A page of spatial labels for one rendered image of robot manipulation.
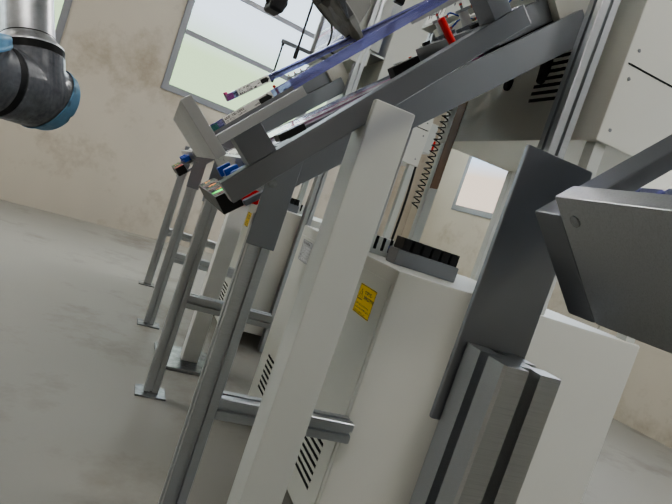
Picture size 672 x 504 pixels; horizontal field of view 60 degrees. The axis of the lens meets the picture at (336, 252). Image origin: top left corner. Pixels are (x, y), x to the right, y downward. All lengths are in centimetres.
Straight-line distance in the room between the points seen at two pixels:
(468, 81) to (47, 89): 74
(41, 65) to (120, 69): 371
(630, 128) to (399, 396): 74
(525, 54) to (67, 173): 398
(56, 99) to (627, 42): 111
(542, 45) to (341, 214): 64
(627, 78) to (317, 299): 87
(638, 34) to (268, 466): 110
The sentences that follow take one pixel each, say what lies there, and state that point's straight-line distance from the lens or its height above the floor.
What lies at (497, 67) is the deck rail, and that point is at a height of 104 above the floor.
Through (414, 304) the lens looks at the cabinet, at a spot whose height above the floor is 57.
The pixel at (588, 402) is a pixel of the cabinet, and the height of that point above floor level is 46.
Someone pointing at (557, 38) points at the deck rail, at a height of 114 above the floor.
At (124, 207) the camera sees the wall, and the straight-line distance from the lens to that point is 488.
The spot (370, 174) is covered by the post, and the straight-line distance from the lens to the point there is 77.
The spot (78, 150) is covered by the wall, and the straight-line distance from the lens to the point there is 479.
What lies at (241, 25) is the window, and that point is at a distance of 509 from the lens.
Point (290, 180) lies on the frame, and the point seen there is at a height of 71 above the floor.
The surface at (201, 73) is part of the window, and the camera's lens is 495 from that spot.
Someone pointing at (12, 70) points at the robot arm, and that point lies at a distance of 107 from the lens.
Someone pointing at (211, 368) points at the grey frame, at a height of 37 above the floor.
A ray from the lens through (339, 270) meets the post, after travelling 78.
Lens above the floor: 69
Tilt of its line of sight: 4 degrees down
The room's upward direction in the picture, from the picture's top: 19 degrees clockwise
